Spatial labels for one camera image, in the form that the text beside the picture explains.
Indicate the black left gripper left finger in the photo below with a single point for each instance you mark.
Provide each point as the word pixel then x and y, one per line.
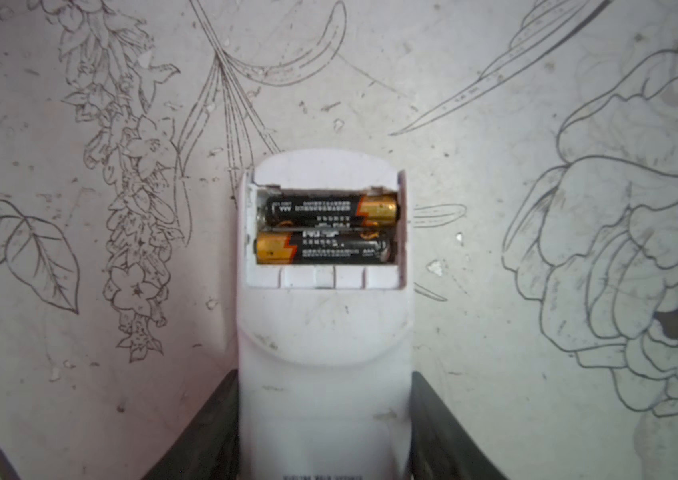
pixel 209 447

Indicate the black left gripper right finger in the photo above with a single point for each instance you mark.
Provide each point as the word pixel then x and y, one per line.
pixel 440 447

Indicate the large white remote control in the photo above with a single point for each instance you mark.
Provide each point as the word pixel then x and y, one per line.
pixel 325 351

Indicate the black gold AAA battery lower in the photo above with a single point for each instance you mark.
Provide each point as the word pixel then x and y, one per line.
pixel 314 247

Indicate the black gold aaa battery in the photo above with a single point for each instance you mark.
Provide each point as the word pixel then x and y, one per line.
pixel 341 210
pixel 314 247

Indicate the black gold AAA battery upper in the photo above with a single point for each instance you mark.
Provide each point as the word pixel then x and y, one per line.
pixel 341 210

